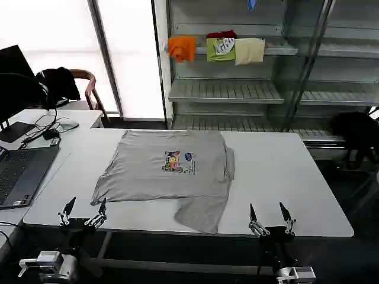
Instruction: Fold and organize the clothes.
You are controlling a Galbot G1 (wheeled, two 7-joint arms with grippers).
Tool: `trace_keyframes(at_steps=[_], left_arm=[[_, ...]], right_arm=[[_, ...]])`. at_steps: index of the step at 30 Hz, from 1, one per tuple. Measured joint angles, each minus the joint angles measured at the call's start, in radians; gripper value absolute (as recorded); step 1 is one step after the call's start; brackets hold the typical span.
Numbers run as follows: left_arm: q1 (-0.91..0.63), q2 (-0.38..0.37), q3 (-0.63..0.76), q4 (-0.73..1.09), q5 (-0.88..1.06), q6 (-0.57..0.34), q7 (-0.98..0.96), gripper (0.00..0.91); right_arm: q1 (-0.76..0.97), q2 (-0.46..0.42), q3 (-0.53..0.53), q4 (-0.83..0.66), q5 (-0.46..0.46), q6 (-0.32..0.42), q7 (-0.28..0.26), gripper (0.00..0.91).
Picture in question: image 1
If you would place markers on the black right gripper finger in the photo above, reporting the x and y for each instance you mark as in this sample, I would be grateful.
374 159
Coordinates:
255 220
287 217

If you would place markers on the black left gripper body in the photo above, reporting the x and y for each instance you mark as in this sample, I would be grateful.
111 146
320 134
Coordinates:
76 229

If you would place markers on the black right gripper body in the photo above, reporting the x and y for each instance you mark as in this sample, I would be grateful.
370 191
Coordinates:
276 244

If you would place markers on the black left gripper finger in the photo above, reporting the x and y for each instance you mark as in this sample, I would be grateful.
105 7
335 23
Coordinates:
67 210
100 213

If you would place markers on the grey printed t-shirt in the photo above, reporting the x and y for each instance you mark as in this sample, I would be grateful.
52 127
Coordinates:
154 180

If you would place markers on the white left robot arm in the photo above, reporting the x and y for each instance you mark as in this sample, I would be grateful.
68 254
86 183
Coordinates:
48 266

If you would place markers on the dark grey laptop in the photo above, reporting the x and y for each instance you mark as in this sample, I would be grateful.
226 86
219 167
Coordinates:
20 174

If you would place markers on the small black adapter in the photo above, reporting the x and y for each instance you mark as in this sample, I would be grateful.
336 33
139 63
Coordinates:
51 135

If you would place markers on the white computer mouse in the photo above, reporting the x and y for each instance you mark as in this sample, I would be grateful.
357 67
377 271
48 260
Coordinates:
69 125

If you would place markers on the black monitor stand base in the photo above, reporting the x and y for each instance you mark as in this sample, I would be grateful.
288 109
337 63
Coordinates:
14 130

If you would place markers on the black bag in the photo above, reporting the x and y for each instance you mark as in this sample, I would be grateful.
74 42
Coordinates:
353 133

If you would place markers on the brown wooden chair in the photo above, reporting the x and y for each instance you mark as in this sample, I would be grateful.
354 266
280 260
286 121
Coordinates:
91 88

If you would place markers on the black jacket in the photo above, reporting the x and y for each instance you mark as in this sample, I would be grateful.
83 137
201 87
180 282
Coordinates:
60 81

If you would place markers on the grey metal shelf rack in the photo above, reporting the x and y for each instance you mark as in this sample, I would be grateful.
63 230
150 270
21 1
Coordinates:
237 88

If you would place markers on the black computer monitor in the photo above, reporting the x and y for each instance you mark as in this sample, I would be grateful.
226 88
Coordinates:
14 83

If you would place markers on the grey table frame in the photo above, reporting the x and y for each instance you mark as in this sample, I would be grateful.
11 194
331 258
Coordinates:
177 263

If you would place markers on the grey window frame post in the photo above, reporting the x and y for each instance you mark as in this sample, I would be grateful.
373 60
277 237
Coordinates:
106 59

